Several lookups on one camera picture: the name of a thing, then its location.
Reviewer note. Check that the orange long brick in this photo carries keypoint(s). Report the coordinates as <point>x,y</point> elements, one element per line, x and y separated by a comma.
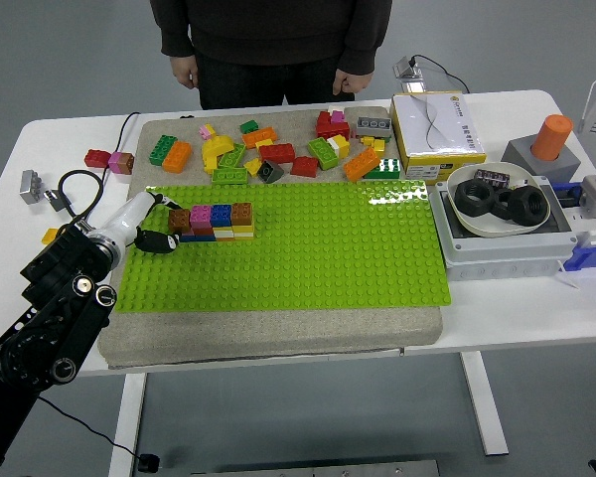
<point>361,164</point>
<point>259,137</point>
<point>177,156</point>

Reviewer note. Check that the person's left hand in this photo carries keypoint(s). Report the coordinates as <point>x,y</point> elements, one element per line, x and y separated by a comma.
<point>351,83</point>

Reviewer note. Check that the purple terminal block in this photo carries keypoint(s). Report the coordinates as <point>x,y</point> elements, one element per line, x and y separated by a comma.
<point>491,178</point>

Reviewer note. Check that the white table leg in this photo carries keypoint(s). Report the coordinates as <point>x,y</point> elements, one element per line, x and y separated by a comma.
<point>484,402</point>
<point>126,422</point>

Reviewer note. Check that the blue and white rail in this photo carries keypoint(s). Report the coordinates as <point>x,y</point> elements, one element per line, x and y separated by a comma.
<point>593,251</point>

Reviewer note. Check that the large red brick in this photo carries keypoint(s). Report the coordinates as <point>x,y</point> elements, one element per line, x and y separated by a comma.
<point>332,129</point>

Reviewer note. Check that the green toy baseplate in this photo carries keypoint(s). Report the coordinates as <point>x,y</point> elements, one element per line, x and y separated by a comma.
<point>303,248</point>

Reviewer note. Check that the yellow stacked brick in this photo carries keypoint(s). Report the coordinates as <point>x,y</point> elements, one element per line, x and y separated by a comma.
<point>243,229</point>

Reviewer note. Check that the black floor plug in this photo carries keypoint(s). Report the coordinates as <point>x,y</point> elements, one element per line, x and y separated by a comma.
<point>148,463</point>

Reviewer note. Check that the small pink stacked brick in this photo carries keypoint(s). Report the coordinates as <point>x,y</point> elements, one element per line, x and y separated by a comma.
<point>187,232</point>

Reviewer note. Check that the white bowl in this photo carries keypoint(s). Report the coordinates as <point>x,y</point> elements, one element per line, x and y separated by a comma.
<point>469,226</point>

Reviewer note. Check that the person's right hand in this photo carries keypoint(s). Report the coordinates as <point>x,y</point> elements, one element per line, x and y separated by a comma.
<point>185,72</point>

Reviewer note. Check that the orange base brick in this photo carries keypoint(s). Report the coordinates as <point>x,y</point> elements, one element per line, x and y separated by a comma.
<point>226,237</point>

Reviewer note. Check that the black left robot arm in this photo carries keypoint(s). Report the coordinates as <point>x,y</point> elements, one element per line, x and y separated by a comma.
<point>44,308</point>

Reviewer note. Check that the red stacked brick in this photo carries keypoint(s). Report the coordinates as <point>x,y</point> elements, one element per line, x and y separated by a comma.
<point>203,230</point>

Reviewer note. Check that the white and yellow cardboard box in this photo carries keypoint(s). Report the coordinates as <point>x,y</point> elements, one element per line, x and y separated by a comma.
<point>434,129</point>

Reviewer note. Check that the long blue base brick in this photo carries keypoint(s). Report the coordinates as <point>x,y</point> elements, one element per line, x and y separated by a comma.
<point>198,237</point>

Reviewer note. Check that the grey long brick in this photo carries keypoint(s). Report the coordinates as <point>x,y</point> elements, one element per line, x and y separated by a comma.
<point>373,126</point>

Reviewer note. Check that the small white brick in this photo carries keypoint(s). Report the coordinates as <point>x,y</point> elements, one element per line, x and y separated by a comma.
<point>335,142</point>
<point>336,108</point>

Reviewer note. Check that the dark green long brick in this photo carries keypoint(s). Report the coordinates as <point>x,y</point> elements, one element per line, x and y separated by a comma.
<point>162,149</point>

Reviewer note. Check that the green and white brick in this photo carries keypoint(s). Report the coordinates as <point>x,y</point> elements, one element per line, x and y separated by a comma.
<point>383,170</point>

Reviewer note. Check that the flat yellow brick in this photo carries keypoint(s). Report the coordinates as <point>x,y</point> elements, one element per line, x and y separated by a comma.
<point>264,143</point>

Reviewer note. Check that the grey block with hole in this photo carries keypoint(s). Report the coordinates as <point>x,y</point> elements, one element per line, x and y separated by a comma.
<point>526,159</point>

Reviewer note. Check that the blue plastic clamp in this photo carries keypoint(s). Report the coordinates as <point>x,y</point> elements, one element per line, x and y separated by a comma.
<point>568,195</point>

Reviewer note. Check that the orange cylinder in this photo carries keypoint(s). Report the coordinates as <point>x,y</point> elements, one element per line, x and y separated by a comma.
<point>552,136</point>

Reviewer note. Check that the large black hex nut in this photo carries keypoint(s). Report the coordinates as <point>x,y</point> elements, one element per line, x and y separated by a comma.
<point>474,198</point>
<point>529,206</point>

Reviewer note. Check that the silver clip device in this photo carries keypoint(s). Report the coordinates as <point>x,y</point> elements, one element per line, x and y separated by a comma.
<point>408,74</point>

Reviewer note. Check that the red square brick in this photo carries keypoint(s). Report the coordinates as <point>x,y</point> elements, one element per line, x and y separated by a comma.
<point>305,166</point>

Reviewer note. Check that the brown stacked brick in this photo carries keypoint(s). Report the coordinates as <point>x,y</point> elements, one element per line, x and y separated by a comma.
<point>242,212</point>

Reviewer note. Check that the red long brick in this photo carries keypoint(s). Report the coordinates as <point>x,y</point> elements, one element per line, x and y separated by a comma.
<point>278,153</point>

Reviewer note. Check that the small yellow brick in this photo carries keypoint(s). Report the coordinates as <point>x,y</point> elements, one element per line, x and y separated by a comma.
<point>379,145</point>
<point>366,141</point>
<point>253,166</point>

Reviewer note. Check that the light grey brick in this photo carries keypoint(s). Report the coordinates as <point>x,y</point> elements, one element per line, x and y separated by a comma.
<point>31,187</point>

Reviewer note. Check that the white stacked brick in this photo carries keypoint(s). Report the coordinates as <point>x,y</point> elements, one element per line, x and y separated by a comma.
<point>223,230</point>

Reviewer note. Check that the yellow curved brick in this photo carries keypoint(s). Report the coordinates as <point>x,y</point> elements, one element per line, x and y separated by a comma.
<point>216,148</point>

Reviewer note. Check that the dark grey slope brick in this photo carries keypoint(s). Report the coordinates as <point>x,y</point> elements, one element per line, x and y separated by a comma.
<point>270,171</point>

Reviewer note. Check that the grey metal plate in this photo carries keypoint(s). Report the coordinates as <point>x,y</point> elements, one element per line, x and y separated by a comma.
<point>318,468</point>

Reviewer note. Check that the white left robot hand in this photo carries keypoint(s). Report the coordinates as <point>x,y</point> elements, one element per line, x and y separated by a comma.
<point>129,218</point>

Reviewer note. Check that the grey-brown mat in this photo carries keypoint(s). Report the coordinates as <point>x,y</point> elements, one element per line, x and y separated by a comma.
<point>258,330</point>

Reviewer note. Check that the small dark green brick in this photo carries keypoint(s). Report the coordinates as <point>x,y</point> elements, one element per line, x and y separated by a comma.
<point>249,126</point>

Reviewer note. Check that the brown toy brick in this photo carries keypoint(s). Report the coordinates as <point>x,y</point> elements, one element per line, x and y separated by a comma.
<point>180,219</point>

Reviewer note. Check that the person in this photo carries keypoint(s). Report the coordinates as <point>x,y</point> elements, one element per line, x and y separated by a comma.
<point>273,35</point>

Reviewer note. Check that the lime green long brick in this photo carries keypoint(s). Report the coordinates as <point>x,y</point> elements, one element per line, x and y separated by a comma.
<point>229,176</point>
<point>232,156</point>
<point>323,153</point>

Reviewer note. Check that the grey junction box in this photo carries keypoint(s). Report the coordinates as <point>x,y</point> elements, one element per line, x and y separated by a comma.
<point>501,251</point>

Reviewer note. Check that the small black hex nut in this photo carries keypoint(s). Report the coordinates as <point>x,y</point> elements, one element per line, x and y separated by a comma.
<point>501,205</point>

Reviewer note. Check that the blue stacked brick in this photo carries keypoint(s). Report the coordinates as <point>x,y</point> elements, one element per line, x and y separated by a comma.
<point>221,214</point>

